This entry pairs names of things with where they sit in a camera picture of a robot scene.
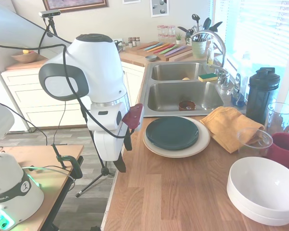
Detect dark blue plate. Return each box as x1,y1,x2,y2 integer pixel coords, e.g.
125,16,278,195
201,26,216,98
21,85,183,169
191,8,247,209
145,116,199,151

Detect grey paper poster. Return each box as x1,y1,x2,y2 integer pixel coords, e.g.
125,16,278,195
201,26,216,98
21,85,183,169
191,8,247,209
150,0,170,18

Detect red mug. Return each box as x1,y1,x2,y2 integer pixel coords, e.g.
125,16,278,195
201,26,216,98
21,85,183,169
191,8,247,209
266,132,289,170

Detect teal knife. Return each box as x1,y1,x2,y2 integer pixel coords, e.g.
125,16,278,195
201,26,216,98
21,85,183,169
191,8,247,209
144,42,163,51

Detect white kitchen cabinets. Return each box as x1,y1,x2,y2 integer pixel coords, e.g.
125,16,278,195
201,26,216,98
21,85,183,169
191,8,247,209
1,61,146,133

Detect black slotted spoon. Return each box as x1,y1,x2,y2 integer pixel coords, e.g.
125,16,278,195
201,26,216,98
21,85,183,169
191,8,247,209
192,13,200,31

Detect black solid spoon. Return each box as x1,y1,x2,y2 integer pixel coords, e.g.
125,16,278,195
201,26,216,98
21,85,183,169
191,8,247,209
203,17,212,33

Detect green knife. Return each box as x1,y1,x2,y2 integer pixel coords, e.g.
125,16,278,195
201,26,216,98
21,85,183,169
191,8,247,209
158,44,181,55

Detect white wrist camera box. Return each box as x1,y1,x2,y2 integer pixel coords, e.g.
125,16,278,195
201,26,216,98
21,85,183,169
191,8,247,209
86,103,123,132

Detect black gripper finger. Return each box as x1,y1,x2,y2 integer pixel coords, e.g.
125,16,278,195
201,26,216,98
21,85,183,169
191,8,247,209
124,128,133,152
113,153,126,173

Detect black angled spatula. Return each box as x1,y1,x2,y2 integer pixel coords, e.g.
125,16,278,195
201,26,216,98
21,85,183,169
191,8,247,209
210,21,223,33

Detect stainless double sink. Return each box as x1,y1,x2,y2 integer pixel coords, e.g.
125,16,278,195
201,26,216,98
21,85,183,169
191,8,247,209
137,60,248,118

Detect white ceramic bowl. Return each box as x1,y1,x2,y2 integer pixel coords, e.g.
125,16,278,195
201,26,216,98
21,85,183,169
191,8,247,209
227,156,289,215
226,182,289,227

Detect grey stereo camera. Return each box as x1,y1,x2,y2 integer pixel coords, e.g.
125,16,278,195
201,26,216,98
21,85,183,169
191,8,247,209
39,10,61,18

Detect dark leafy plant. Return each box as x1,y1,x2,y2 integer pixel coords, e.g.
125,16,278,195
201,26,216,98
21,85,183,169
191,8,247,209
184,28,192,45

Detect clear yellow soap bottle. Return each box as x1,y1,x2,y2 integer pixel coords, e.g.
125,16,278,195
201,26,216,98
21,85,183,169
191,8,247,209
206,40,214,66

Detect yellow green sponge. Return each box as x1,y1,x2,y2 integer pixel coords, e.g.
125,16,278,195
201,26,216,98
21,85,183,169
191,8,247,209
198,73,219,83

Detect white cable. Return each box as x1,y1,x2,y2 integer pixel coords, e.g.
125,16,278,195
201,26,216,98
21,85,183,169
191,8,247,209
21,165,77,185

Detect white window blind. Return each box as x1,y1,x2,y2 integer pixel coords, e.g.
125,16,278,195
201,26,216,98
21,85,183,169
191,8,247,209
213,0,289,114

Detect black tripod stand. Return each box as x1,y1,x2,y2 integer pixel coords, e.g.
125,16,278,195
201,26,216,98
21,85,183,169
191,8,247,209
46,17,116,198

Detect purple knife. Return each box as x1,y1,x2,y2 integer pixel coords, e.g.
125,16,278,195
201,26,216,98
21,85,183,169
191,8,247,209
164,45,185,57

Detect wooden fruit bowl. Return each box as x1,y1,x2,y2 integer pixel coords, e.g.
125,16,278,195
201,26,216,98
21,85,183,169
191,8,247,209
11,51,40,64

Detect orange knife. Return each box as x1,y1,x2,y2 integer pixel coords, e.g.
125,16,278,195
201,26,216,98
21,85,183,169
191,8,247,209
147,43,171,52

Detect orange yellow towel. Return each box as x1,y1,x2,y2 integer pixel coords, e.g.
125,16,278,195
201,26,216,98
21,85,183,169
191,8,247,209
199,106,265,154

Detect wooden framed picture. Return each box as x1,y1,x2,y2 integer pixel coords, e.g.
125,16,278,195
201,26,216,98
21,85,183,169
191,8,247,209
42,0,109,13

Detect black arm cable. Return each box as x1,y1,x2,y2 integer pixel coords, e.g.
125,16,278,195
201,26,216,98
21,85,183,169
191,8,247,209
0,42,132,139

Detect green table clamp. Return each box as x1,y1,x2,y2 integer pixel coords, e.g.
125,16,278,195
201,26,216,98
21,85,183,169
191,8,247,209
52,143,84,180

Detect red camera mount plate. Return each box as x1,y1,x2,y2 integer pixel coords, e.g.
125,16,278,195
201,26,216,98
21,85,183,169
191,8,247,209
122,103,145,132

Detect chrome gooseneck faucet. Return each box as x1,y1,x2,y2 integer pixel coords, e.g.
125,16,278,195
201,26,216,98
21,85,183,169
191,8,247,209
190,30,226,73

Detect wooden cutting board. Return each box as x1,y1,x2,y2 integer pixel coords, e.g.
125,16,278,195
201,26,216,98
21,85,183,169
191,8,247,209
128,41,193,62

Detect brown bowl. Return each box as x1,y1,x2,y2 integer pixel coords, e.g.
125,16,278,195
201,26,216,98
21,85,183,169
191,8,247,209
178,100,196,112

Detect pink knife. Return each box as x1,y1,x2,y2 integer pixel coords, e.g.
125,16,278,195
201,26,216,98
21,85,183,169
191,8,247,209
153,44,176,54

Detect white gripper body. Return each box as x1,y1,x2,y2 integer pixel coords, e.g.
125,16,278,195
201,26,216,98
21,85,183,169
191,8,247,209
94,125,129,161

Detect large beige plate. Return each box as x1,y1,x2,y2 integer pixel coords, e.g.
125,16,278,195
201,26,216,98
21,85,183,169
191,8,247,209
143,116,211,159

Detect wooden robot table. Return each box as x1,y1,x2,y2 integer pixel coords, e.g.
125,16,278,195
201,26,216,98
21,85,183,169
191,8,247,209
0,145,84,231

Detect speckled utensil crock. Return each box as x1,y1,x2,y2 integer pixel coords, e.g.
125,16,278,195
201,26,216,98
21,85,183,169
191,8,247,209
191,39,207,59

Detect clear plastic cup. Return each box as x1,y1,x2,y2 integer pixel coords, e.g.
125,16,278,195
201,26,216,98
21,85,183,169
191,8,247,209
236,128,274,159

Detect black shaker bottle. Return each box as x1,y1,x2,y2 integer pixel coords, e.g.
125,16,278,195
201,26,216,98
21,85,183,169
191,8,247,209
245,67,281,126

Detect blue dish soap bottle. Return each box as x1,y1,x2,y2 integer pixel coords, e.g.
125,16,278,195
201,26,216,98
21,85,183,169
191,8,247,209
231,51,252,107

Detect clear glass pitcher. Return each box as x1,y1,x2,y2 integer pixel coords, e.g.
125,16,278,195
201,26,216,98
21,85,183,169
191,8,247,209
264,103,289,135

